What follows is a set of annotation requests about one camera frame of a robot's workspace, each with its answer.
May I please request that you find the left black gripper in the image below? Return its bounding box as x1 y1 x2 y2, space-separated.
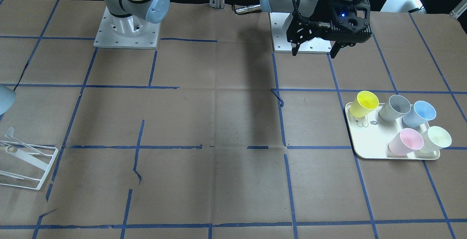
286 0 356 58

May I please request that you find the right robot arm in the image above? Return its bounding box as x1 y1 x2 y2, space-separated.
104 0 170 37

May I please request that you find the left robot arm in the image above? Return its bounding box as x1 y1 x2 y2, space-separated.
260 0 373 58

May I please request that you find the yellow plastic cup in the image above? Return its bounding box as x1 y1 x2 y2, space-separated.
349 90 380 118

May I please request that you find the grey plastic cup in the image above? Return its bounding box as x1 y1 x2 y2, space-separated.
378 95 411 122

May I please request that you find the light blue plastic cup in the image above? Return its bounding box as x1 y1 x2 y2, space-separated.
402 100 437 128

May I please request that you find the pink plastic cup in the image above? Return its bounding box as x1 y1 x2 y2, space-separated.
388 128 425 156

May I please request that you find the pale green plastic cup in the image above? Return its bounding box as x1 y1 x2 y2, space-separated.
419 126 452 153

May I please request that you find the cream plastic tray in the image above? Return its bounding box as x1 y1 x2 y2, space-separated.
344 102 440 160

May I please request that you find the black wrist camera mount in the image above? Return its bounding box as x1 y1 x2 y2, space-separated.
321 0 373 43

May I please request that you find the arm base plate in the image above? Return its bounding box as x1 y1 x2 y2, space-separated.
93 8 161 49
269 12 331 54

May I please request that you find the white wire cup rack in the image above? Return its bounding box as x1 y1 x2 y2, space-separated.
1 127 59 191

